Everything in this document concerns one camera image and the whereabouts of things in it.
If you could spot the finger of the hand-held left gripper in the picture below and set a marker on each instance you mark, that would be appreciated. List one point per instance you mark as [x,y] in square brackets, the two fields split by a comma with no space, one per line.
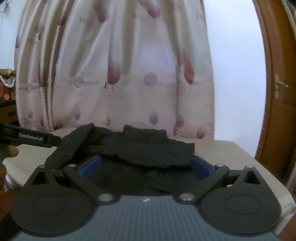
[56,140]

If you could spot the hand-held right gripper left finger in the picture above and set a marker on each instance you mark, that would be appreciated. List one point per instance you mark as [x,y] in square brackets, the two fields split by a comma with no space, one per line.
[91,168]

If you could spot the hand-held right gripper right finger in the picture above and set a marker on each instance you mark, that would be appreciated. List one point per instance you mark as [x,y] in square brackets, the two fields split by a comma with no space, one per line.
[200,168]

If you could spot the black garment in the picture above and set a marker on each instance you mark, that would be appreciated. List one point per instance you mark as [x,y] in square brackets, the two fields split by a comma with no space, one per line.
[143,150]

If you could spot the person's left hand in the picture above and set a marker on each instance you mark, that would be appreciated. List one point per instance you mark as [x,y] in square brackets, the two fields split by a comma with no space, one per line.
[12,151]

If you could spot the brown cardboard box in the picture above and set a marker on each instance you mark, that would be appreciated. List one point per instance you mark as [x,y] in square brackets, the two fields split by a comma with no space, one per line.
[8,113]

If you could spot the leaf print curtain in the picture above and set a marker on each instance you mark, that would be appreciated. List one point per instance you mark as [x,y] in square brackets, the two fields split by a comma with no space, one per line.
[111,69]

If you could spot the brown wooden door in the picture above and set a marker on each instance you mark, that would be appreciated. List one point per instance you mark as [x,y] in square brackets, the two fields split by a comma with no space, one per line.
[275,92]

